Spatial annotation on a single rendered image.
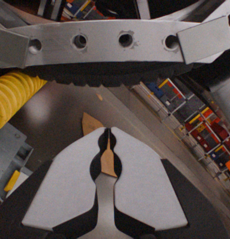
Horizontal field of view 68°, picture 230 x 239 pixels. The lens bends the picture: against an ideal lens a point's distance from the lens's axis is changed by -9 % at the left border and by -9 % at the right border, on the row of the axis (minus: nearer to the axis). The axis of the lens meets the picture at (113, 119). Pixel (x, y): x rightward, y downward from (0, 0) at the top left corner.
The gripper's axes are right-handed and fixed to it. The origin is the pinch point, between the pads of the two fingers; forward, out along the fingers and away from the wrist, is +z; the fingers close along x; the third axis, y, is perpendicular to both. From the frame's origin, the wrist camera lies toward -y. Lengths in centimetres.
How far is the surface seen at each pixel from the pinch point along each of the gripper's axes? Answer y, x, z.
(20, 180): 44, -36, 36
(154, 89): 119, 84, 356
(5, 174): 34, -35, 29
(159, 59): -3.6, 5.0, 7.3
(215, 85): 3.7, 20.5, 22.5
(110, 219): 88, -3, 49
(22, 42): -5.9, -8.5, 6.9
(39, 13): -9.2, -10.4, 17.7
